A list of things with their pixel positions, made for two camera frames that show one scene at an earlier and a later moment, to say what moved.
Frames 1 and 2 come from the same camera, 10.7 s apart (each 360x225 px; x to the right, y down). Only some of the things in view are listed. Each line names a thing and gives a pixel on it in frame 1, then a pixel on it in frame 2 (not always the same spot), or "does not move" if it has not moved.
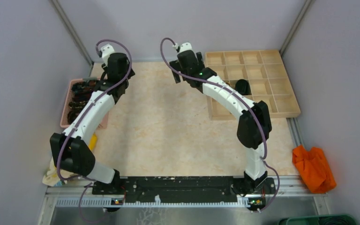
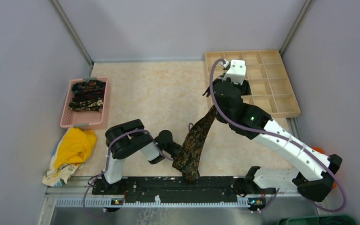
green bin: x=324 y=220 does not move
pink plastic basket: x=78 y=92 does not move
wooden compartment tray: x=258 y=75 does not move
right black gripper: x=175 y=65 -> x=239 y=85
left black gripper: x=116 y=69 -> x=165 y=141
